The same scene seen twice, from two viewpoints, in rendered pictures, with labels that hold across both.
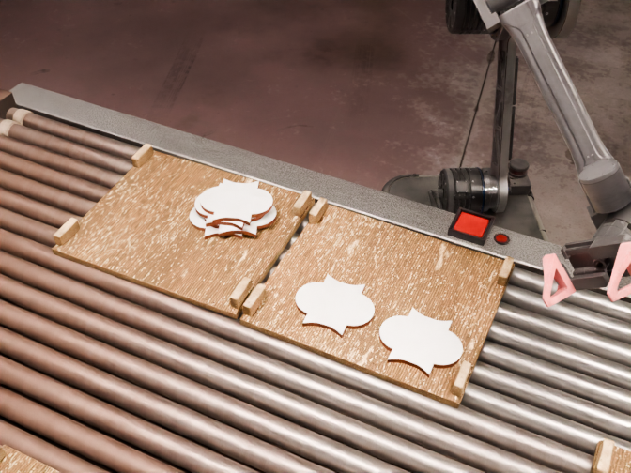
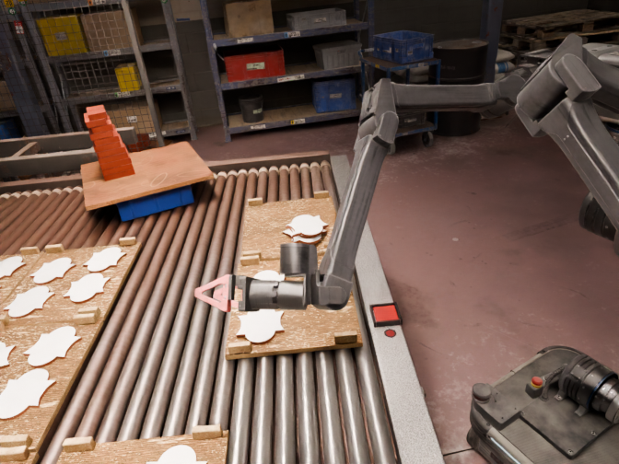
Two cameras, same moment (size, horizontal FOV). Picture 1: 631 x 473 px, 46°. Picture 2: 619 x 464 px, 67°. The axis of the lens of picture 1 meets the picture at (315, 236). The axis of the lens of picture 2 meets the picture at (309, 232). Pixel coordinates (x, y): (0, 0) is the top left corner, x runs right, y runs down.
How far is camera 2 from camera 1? 125 cm
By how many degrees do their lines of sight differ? 52
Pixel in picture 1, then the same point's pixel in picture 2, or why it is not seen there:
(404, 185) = (567, 355)
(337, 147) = (589, 320)
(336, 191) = (365, 257)
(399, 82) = not seen: outside the picture
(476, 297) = (315, 335)
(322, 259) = not seen: hidden behind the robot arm
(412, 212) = (376, 288)
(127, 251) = (258, 220)
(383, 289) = not seen: hidden behind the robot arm
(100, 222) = (270, 207)
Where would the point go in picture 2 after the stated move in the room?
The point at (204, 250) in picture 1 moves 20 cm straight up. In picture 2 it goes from (275, 237) to (268, 185)
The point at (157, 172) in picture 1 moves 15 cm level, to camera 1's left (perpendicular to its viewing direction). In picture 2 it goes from (317, 203) to (299, 191)
